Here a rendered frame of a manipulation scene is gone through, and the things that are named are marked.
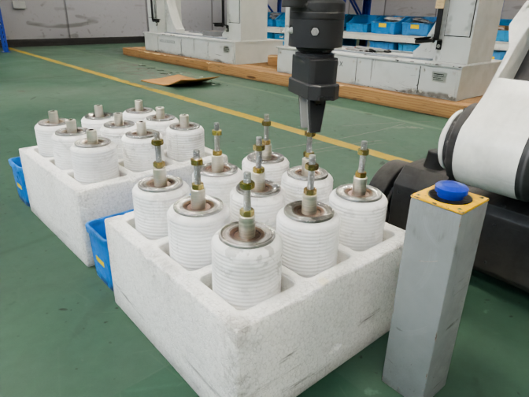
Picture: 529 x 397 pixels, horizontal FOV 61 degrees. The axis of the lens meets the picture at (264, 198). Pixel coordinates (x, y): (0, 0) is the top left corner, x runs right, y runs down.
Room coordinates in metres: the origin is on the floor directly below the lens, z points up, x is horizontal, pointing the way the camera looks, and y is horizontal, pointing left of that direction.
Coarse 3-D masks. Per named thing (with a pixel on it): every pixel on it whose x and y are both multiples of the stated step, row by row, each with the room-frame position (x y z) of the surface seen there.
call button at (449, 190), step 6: (444, 180) 0.54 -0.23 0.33; (450, 180) 0.54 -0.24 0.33; (438, 186) 0.52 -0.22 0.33; (444, 186) 0.52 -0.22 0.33; (450, 186) 0.52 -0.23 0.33; (456, 186) 0.52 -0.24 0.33; (462, 186) 0.52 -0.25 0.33; (438, 192) 0.52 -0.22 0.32; (444, 192) 0.51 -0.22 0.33; (450, 192) 0.51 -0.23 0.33; (456, 192) 0.51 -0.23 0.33; (462, 192) 0.51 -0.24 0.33; (444, 198) 0.52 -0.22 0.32; (450, 198) 0.51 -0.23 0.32; (456, 198) 0.51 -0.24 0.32; (462, 198) 0.52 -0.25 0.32
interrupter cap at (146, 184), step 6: (144, 180) 0.72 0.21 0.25; (150, 180) 0.72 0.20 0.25; (168, 180) 0.72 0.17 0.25; (174, 180) 0.72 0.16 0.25; (180, 180) 0.72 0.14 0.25; (138, 186) 0.69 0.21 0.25; (144, 186) 0.69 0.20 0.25; (150, 186) 0.69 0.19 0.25; (168, 186) 0.69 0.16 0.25; (174, 186) 0.69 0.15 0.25; (180, 186) 0.70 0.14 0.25; (156, 192) 0.67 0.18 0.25
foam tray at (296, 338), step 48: (144, 240) 0.64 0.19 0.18; (384, 240) 0.70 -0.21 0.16; (144, 288) 0.61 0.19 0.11; (192, 288) 0.51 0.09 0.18; (288, 288) 0.54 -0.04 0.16; (336, 288) 0.54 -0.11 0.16; (384, 288) 0.62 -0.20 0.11; (192, 336) 0.50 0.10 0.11; (240, 336) 0.43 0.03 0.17; (288, 336) 0.48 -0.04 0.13; (336, 336) 0.55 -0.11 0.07; (192, 384) 0.50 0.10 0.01; (240, 384) 0.43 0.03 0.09; (288, 384) 0.48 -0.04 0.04
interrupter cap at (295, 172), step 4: (292, 168) 0.80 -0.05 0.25; (296, 168) 0.80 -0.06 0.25; (300, 168) 0.80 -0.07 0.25; (320, 168) 0.80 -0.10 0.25; (288, 172) 0.77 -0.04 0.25; (292, 172) 0.78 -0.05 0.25; (296, 172) 0.78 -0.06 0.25; (300, 172) 0.79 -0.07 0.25; (316, 172) 0.78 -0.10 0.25; (320, 172) 0.78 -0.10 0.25; (324, 172) 0.78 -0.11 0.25; (292, 176) 0.75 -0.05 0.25; (296, 176) 0.75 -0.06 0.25; (300, 176) 0.75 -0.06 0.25; (304, 176) 0.75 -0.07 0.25; (316, 176) 0.75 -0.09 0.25; (320, 176) 0.75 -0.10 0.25; (324, 176) 0.75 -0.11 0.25; (304, 180) 0.74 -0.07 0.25; (316, 180) 0.74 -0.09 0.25
